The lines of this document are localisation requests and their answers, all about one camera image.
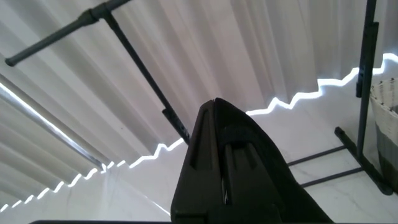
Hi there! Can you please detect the white curtain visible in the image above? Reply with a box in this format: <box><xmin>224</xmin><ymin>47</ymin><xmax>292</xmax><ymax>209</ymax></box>
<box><xmin>0</xmin><ymin>0</ymin><xmax>398</xmax><ymax>212</ymax></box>

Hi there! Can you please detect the black clothes rack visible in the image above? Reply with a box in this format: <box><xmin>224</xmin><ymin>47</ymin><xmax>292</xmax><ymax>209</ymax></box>
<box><xmin>4</xmin><ymin>0</ymin><xmax>394</xmax><ymax>196</ymax></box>

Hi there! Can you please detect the black garment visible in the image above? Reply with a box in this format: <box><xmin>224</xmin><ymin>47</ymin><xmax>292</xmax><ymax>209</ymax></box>
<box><xmin>213</xmin><ymin>97</ymin><xmax>335</xmax><ymax>224</ymax></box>

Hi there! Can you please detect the white laundry basket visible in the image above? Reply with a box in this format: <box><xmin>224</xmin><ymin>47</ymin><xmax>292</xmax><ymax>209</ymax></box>
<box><xmin>369</xmin><ymin>77</ymin><xmax>398</xmax><ymax>194</ymax></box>

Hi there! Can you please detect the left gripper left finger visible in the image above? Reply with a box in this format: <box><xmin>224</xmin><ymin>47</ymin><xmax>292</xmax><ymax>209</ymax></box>
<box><xmin>170</xmin><ymin>98</ymin><xmax>223</xmax><ymax>218</ymax></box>

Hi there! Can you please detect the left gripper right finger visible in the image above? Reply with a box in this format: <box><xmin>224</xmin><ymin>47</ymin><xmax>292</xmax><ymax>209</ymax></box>
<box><xmin>221</xmin><ymin>141</ymin><xmax>284</xmax><ymax>216</ymax></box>

